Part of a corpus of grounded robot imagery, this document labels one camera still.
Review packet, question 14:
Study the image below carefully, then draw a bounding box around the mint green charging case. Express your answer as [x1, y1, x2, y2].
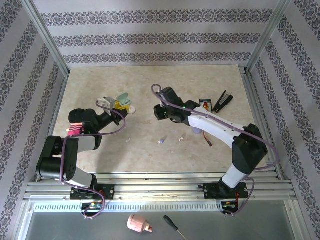
[116, 92, 133, 108]

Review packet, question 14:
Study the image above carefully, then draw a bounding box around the black battery pack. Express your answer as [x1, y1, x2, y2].
[199, 98, 213, 111]

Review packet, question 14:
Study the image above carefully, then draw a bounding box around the pink doll with black hat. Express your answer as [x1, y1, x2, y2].
[66, 108, 87, 137]

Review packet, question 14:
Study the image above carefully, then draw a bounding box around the black hair clip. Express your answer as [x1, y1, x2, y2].
[212, 89, 235, 114]

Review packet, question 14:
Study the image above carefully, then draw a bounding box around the small circuit board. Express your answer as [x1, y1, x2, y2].
[81, 201, 105, 211]
[222, 200, 239, 211]

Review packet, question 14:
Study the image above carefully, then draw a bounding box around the pink plastic bottle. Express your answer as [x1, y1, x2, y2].
[126, 213, 154, 235]

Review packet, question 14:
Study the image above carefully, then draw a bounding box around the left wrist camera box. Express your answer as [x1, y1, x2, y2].
[96, 96, 117, 110]

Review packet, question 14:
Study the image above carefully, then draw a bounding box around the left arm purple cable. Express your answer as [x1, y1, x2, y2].
[59, 101, 126, 221]

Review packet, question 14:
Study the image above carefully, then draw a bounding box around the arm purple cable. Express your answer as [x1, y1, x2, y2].
[59, 101, 126, 221]
[151, 83, 280, 218]

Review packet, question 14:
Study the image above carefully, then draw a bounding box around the red black wire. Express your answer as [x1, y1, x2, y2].
[202, 131, 214, 147]

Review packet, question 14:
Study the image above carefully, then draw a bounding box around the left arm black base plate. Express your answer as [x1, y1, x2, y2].
[69, 183, 116, 201]

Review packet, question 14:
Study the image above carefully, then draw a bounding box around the aluminium mounting rail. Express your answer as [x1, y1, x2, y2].
[23, 171, 298, 203]

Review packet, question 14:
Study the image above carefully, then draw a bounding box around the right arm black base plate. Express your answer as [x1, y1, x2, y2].
[203, 182, 250, 200]

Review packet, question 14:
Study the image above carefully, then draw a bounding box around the white slotted cable duct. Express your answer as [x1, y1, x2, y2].
[32, 201, 223, 213]

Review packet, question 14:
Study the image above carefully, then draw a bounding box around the aluminium frame post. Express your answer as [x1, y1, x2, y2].
[21, 0, 71, 77]
[246, 0, 293, 73]

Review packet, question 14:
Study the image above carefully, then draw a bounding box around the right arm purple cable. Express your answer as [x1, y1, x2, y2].
[151, 83, 280, 218]

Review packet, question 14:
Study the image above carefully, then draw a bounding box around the black handled screwdriver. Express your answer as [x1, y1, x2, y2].
[163, 214, 187, 240]

